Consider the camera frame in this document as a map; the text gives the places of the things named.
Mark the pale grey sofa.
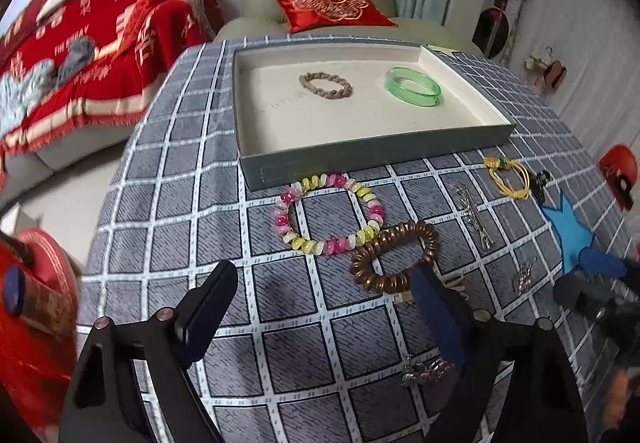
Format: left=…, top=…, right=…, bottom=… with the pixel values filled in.
left=0, top=120, right=146, bottom=204

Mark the red satin pillow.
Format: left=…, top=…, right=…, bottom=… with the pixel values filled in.
left=117, top=0, right=168, bottom=55

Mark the person's right hand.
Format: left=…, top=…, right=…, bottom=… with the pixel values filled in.
left=607, top=369, right=640, bottom=430

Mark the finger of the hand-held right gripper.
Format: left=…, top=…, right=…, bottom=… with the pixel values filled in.
left=554, top=272, right=609, bottom=320
left=577, top=247, right=627, bottom=282

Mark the blue star sticker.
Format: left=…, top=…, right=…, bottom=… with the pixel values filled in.
left=540, top=190, right=596, bottom=276

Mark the silver tower hair clip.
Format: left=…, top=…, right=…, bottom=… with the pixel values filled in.
left=455, top=184, right=496, bottom=251

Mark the beige bunny hair clip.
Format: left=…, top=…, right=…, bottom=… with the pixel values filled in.
left=392, top=273, right=468, bottom=306

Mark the blue round lid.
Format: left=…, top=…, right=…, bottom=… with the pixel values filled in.
left=2, top=268, right=26, bottom=316

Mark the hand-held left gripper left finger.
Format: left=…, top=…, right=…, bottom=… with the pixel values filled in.
left=59, top=259, right=239, bottom=443

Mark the green translucent bangle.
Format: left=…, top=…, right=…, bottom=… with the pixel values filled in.
left=384, top=67, right=443, bottom=107

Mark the black claw hair clip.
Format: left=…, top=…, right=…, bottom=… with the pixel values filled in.
left=530, top=169, right=552, bottom=204

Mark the grey checked tablecloth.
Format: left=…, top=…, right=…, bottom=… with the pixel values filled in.
left=75, top=36, right=638, bottom=443

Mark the yellow cord bracelet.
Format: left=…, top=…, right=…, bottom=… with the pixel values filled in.
left=482, top=156, right=532, bottom=198

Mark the brown braided bracelet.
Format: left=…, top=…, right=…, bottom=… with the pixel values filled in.
left=299, top=72, right=353, bottom=100

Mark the grey tray with white lining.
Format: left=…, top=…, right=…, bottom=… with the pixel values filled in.
left=232, top=39, right=517, bottom=193

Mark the brown spiral hair tie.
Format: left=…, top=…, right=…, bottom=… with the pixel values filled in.
left=349, top=219, right=441, bottom=295

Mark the silver crown brooch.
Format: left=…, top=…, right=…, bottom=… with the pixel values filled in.
left=400, top=355, right=456, bottom=389

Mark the pink yellow white bead bracelet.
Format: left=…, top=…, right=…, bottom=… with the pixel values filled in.
left=272, top=173, right=388, bottom=256

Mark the small silver brooch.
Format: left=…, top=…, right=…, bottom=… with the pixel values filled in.
left=512, top=260, right=537, bottom=295

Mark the red blanket sofa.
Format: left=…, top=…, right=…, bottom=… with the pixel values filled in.
left=0, top=0, right=223, bottom=159

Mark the red embroidered cushion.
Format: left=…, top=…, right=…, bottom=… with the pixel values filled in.
left=266, top=0, right=398, bottom=34

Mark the red round gift box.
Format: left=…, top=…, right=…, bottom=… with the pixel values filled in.
left=0, top=228, right=82, bottom=443

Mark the brown oval ornament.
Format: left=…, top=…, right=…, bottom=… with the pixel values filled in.
left=544, top=62, right=568, bottom=90

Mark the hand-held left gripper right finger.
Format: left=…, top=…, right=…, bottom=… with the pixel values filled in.
left=410, top=265, right=588, bottom=443

